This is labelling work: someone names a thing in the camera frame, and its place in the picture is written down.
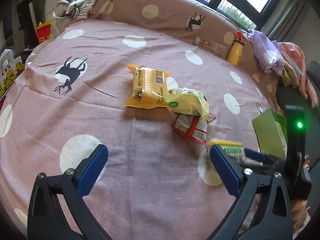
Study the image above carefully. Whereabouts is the cracker pack green label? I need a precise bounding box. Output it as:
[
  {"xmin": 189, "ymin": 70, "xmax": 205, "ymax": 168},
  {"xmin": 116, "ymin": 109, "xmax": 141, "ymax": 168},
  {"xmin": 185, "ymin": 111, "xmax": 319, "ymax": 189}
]
[{"xmin": 208, "ymin": 139, "xmax": 246, "ymax": 163}]

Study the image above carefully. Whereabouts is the red snack packet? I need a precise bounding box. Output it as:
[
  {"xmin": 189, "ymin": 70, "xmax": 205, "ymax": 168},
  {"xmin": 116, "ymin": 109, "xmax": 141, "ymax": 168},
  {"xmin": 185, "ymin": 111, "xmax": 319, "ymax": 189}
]
[{"xmin": 172, "ymin": 113, "xmax": 217, "ymax": 145}]

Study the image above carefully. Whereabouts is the pale green snack bag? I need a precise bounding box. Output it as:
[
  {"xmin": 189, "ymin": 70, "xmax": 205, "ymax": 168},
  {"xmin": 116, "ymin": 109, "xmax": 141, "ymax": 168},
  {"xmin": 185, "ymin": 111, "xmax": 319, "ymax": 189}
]
[{"xmin": 164, "ymin": 87, "xmax": 209, "ymax": 120}]

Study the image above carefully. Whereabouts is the orange-yellow bread packet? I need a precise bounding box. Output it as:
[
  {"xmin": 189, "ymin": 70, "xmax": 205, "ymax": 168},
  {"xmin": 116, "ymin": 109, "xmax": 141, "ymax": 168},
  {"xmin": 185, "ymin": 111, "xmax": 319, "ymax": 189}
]
[{"xmin": 124, "ymin": 64, "xmax": 170, "ymax": 109}]

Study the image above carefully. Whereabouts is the green white cardboard box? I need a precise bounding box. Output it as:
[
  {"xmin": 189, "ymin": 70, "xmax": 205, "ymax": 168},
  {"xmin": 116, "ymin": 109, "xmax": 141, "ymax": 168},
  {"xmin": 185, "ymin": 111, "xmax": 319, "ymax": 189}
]
[{"xmin": 252, "ymin": 108, "xmax": 287, "ymax": 160}]

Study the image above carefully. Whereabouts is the dark grey sofa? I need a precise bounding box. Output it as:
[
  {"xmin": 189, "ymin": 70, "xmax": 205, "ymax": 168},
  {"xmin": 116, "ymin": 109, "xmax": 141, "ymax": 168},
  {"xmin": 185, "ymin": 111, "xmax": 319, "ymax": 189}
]
[{"xmin": 276, "ymin": 61, "xmax": 320, "ymax": 172}]

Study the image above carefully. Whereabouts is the yellow patterned cloth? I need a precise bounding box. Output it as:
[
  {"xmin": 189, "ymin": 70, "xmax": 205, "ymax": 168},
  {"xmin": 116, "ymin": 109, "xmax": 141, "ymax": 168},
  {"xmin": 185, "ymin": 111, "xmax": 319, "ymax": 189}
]
[{"xmin": 277, "ymin": 66, "xmax": 300, "ymax": 87}]

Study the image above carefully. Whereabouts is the purple floral cloth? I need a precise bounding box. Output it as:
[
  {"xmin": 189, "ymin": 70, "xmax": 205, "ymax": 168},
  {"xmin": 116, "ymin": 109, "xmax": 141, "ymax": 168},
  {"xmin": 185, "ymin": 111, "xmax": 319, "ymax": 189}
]
[{"xmin": 248, "ymin": 30, "xmax": 286, "ymax": 76}]

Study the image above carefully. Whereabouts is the yellow bear bottle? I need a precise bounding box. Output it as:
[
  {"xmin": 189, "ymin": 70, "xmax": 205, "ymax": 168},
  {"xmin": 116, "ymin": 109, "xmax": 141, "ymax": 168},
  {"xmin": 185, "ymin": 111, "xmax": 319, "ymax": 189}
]
[{"xmin": 226, "ymin": 31, "xmax": 245, "ymax": 67}]

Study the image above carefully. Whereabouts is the pink polka dot sheet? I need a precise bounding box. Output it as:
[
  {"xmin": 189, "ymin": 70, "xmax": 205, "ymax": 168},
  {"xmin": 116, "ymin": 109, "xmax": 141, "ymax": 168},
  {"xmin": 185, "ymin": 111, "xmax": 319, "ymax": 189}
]
[{"xmin": 1, "ymin": 20, "xmax": 278, "ymax": 239}]

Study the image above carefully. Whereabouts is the clear plastic bottle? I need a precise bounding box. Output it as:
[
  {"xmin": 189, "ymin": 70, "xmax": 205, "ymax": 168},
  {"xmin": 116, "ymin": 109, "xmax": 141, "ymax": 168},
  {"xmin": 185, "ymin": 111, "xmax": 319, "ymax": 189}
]
[{"xmin": 193, "ymin": 36, "xmax": 226, "ymax": 59}]

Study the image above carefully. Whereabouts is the red fries box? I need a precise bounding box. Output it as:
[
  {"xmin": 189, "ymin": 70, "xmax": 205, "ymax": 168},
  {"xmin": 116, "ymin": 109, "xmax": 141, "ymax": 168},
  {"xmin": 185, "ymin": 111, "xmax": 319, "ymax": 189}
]
[{"xmin": 36, "ymin": 20, "xmax": 52, "ymax": 44}]

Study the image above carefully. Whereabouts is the brown polka dot bolster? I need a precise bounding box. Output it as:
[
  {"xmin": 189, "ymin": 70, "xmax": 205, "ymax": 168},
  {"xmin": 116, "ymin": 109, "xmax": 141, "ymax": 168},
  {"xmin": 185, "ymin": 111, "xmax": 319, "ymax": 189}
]
[{"xmin": 90, "ymin": 0, "xmax": 278, "ymax": 93}]

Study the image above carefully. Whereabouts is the striped white cloth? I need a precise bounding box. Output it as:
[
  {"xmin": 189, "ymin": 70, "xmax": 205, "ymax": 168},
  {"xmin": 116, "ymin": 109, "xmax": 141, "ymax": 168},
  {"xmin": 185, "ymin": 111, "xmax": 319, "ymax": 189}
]
[{"xmin": 52, "ymin": 0, "xmax": 94, "ymax": 21}]

